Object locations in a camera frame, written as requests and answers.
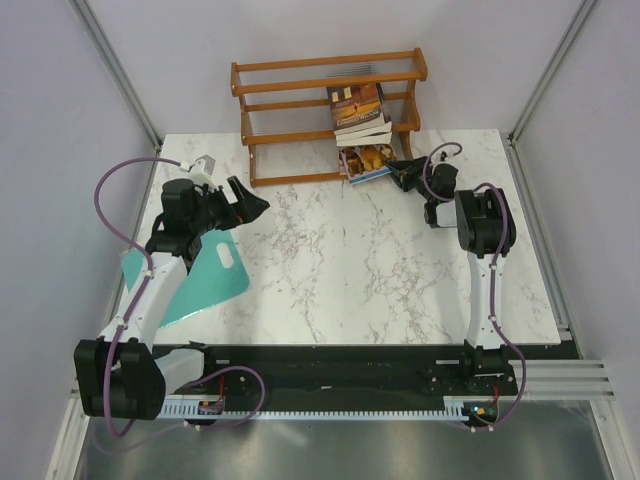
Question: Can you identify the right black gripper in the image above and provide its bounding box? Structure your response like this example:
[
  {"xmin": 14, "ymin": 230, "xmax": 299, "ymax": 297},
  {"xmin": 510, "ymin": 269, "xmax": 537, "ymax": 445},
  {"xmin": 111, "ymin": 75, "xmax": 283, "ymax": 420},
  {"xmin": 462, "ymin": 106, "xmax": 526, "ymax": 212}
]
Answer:
[{"xmin": 382, "ymin": 155, "xmax": 434, "ymax": 202}]

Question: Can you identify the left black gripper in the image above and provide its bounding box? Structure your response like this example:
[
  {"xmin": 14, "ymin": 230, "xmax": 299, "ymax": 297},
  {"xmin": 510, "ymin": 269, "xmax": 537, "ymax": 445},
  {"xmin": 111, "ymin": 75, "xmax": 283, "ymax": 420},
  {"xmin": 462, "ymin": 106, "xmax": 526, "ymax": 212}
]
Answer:
[{"xmin": 189, "ymin": 177, "xmax": 268, "ymax": 235}]

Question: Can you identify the Jane Eyre blue book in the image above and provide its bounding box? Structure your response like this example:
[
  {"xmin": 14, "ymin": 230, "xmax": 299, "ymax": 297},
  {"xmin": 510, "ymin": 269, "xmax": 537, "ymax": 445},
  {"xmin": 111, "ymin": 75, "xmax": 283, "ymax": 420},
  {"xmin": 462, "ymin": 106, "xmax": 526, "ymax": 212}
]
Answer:
[{"xmin": 336, "ymin": 132, "xmax": 392, "ymax": 147}]

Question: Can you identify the Why Do Dogs Bark book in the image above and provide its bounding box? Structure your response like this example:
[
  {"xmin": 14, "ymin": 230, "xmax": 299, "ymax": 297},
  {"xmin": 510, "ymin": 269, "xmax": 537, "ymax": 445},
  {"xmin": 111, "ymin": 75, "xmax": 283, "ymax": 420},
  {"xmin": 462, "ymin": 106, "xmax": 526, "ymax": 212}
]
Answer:
[{"xmin": 339, "ymin": 144, "xmax": 397, "ymax": 184}]

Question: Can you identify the A Tale of Two Cities book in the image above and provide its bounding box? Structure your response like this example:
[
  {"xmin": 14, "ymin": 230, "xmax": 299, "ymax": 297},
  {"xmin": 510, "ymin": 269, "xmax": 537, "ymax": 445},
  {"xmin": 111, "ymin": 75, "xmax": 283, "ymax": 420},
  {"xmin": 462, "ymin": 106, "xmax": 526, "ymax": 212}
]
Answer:
[{"xmin": 336, "ymin": 121, "xmax": 392, "ymax": 140}]

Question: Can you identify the Kate DiCamillo dark book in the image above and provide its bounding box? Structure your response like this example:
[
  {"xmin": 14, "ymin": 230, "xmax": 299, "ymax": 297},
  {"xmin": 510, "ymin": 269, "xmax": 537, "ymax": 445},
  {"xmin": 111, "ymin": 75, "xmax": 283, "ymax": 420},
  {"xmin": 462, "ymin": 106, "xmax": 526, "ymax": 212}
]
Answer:
[{"xmin": 326, "ymin": 83, "xmax": 387, "ymax": 134}]

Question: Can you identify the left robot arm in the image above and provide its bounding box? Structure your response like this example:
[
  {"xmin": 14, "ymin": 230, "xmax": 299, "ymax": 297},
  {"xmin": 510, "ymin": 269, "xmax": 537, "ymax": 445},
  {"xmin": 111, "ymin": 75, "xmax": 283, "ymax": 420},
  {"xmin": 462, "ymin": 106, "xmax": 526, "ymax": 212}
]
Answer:
[{"xmin": 74, "ymin": 176, "xmax": 270, "ymax": 420}]

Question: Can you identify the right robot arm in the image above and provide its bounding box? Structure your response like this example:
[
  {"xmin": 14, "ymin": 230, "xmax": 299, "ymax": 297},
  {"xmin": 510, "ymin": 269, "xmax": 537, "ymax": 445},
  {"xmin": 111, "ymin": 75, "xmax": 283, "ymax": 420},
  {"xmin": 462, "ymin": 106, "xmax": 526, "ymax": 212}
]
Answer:
[{"xmin": 385, "ymin": 157, "xmax": 517, "ymax": 394}]

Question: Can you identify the teal plastic file folder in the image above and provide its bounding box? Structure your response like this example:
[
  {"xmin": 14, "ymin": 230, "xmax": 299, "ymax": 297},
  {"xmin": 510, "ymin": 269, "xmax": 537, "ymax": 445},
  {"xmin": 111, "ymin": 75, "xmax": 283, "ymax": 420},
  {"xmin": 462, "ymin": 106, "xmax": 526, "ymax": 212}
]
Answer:
[{"xmin": 121, "ymin": 228, "xmax": 251, "ymax": 328}]

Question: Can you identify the wooden three-tier shelf rack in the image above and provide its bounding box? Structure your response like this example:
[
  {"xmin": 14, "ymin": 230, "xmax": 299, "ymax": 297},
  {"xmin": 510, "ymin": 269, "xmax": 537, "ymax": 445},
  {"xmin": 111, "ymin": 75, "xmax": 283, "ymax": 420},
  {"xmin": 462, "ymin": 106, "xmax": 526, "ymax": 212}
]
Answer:
[{"xmin": 230, "ymin": 47, "xmax": 428, "ymax": 187}]

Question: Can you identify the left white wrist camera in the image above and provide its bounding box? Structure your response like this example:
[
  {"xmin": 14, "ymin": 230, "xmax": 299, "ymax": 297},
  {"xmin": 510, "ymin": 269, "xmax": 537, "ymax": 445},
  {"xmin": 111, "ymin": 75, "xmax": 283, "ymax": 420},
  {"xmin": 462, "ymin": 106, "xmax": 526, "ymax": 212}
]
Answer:
[{"xmin": 179, "ymin": 155, "xmax": 216, "ymax": 190}]

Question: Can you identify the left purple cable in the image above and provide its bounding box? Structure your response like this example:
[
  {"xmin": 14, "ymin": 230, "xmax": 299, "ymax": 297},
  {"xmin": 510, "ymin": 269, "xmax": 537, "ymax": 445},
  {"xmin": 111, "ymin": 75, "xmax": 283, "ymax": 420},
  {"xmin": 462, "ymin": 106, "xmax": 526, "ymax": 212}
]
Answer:
[{"xmin": 92, "ymin": 157, "xmax": 266, "ymax": 454}]

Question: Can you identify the light blue cable duct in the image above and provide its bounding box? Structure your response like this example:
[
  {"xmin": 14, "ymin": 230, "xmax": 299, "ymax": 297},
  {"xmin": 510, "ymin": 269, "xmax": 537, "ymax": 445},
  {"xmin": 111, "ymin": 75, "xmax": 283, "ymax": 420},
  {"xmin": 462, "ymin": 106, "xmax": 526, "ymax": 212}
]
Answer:
[{"xmin": 158, "ymin": 395, "xmax": 479, "ymax": 421}]

